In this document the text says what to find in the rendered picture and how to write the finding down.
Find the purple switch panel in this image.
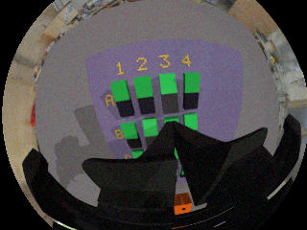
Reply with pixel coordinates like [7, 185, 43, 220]
[85, 38, 243, 160]

